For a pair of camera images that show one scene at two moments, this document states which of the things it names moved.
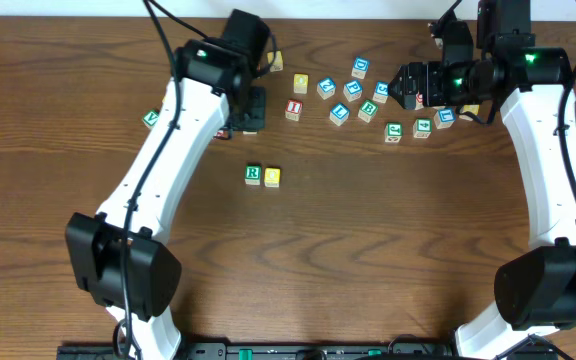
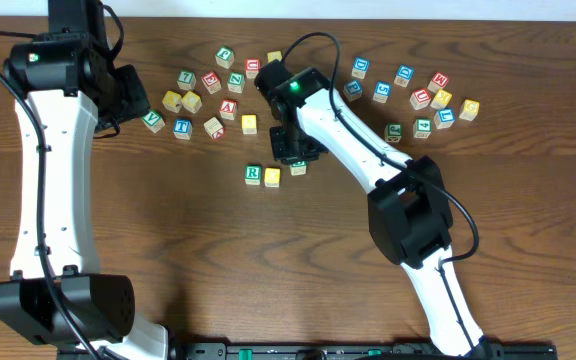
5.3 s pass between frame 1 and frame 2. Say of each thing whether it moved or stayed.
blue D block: stayed
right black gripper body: moved
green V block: stayed
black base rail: stayed
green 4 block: stayed
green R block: stayed
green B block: moved
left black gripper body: moved
